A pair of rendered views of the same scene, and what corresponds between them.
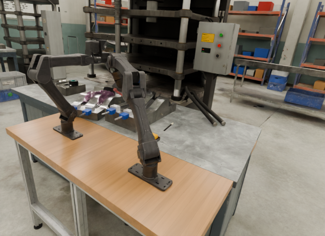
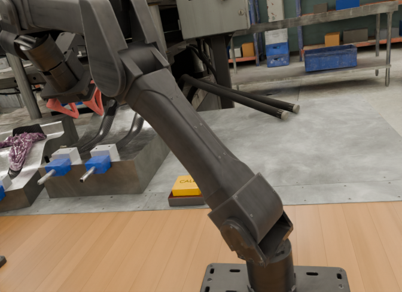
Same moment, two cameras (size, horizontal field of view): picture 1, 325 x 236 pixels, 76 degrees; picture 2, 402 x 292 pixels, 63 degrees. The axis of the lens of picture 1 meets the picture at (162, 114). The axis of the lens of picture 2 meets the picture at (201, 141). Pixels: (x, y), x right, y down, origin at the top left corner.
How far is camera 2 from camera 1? 0.50 m
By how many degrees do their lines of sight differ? 15
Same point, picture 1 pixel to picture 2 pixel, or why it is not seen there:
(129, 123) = (118, 178)
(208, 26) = not seen: outside the picture
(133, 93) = (132, 60)
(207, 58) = (204, 8)
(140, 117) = (188, 124)
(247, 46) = not seen: hidden behind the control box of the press
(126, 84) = (105, 36)
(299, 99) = (325, 61)
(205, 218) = not seen: outside the picture
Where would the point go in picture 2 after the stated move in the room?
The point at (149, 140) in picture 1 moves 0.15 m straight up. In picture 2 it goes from (244, 182) to (227, 64)
